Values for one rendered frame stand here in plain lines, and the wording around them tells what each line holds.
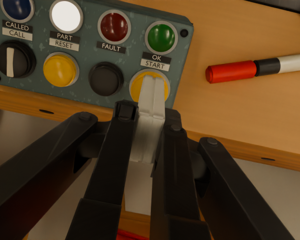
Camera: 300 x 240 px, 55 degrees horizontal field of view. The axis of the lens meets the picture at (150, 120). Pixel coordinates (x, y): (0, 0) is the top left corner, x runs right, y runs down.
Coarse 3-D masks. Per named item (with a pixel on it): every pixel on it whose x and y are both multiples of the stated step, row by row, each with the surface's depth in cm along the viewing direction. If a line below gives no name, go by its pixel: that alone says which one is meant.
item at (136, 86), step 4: (144, 72) 22; (148, 72) 22; (152, 72) 22; (140, 76) 22; (156, 76) 22; (160, 76) 22; (136, 80) 22; (140, 80) 22; (164, 80) 22; (132, 84) 22; (136, 84) 22; (140, 84) 22; (164, 84) 22; (132, 88) 22; (136, 88) 22; (140, 88) 22; (164, 88) 22; (132, 92) 22; (136, 92) 22; (164, 92) 22; (132, 96) 22; (136, 96) 22; (164, 96) 22; (136, 100) 22
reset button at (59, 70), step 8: (56, 56) 21; (64, 56) 22; (48, 64) 21; (56, 64) 21; (64, 64) 21; (72, 64) 22; (48, 72) 22; (56, 72) 21; (64, 72) 21; (72, 72) 22; (48, 80) 22; (56, 80) 22; (64, 80) 22; (72, 80) 22
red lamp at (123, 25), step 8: (104, 16) 21; (112, 16) 20; (120, 16) 20; (104, 24) 21; (112, 24) 21; (120, 24) 21; (104, 32) 21; (112, 32) 21; (120, 32) 21; (112, 40) 21
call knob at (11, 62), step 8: (0, 48) 21; (8, 48) 21; (16, 48) 21; (24, 48) 22; (0, 56) 21; (8, 56) 21; (16, 56) 21; (24, 56) 21; (0, 64) 21; (8, 64) 21; (16, 64) 21; (24, 64) 21; (8, 72) 22; (16, 72) 22; (24, 72) 22
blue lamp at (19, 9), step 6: (6, 0) 20; (12, 0) 20; (18, 0) 20; (24, 0) 20; (6, 6) 20; (12, 6) 20; (18, 6) 20; (24, 6) 20; (30, 6) 20; (12, 12) 21; (18, 12) 20; (24, 12) 21; (18, 18) 21; (24, 18) 21
